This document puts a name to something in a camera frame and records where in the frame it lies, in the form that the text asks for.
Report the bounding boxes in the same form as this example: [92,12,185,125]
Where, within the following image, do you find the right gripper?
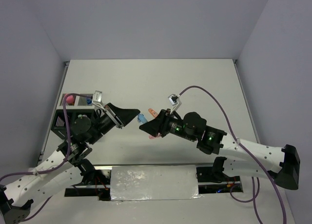
[139,108,196,141]

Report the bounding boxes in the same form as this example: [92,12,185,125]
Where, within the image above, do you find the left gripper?
[88,102,140,144]

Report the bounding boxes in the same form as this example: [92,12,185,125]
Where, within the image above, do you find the orange highlighter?
[148,108,158,118]

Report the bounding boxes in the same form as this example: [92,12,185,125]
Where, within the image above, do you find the blue highlighter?
[137,114,148,124]

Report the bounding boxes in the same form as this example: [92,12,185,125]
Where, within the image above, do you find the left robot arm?
[0,103,140,224]

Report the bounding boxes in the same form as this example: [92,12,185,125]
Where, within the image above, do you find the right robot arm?
[139,110,300,190]

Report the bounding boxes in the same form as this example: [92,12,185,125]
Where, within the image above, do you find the pink highlighter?
[148,135,161,139]

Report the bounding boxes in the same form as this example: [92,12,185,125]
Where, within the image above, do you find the white slotted container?
[65,93,93,109]

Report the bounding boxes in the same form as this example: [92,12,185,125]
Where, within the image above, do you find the pink glue stick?
[64,94,75,105]

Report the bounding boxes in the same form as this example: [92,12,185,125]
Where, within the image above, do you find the black slotted container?
[51,109,95,140]

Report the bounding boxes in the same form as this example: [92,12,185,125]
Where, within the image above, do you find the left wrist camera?
[92,91,103,108]

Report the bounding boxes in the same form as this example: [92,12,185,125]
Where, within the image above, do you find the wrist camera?
[92,91,103,108]
[168,94,182,114]

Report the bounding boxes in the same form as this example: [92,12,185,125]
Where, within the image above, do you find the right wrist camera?
[168,94,182,114]

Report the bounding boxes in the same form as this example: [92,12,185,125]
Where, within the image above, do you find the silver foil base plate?
[110,165,200,201]

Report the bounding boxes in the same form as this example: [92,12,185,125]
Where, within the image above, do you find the black mounting rail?
[64,164,243,201]

